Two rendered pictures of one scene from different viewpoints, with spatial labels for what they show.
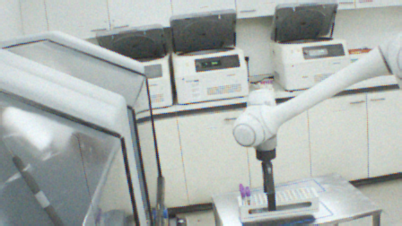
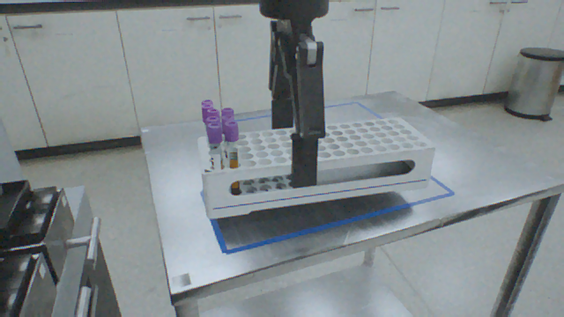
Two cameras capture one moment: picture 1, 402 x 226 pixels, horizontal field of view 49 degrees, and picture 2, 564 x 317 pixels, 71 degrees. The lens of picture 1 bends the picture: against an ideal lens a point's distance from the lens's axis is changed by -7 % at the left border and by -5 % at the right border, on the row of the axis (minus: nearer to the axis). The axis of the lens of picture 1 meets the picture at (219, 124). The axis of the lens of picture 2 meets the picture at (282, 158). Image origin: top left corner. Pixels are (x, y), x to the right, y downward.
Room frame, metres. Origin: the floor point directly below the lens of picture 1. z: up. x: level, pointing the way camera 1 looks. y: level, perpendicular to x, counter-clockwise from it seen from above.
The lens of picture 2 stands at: (1.18, -0.04, 1.14)
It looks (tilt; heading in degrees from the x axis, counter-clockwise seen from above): 29 degrees down; 347
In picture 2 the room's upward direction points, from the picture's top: straight up
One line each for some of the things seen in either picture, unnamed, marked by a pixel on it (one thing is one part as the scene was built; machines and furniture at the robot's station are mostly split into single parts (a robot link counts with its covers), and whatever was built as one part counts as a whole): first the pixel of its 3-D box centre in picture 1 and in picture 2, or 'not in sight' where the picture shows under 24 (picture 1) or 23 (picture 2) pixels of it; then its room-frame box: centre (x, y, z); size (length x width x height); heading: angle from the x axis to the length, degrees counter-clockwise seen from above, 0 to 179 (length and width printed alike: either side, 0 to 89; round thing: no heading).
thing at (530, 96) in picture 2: not in sight; (536, 83); (3.46, -2.47, 0.23); 0.38 x 0.31 x 0.46; 4
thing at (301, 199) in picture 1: (278, 204); (314, 162); (1.61, -0.18, 0.88); 0.30 x 0.10 x 0.06; 91
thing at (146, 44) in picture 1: (135, 65); not in sight; (3.81, 0.62, 1.22); 0.62 x 0.56 x 0.64; 2
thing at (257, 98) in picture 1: (261, 112); not in sight; (1.60, -0.15, 1.25); 0.13 x 0.11 x 0.16; 159
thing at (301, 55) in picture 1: (307, 42); not in sight; (3.90, -0.81, 1.25); 0.62 x 0.56 x 0.69; 3
